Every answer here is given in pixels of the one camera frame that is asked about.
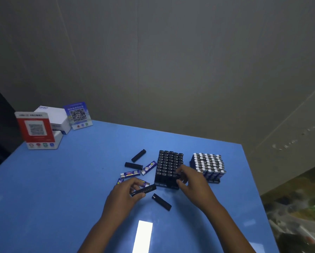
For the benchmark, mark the person's right hand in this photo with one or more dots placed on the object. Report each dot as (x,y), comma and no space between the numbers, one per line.
(199,192)

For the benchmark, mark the person's left hand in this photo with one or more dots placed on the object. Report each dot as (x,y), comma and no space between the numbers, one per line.
(120,202)

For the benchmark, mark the black grid tray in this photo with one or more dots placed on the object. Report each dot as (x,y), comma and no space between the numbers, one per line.
(214,181)
(160,185)

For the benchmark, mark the black white-printed lighter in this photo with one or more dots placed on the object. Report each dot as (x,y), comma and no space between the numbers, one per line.
(147,189)

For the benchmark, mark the row of blue lighters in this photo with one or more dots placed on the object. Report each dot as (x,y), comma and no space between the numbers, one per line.
(207,163)

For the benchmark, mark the black slim lighter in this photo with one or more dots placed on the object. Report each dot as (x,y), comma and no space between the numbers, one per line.
(161,202)
(133,165)
(138,155)

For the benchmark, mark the row of black lighters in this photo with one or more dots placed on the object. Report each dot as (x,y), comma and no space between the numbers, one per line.
(168,163)

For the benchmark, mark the blue code sign stand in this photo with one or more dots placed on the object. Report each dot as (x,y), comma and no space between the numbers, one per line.
(77,115)

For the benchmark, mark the crumpled clear plastic bags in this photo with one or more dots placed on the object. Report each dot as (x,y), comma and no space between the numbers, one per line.
(297,223)

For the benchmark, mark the white cardboard box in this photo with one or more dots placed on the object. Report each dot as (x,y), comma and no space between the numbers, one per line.
(54,114)

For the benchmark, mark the red code sign stand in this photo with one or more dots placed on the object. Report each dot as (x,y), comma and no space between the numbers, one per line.
(34,127)

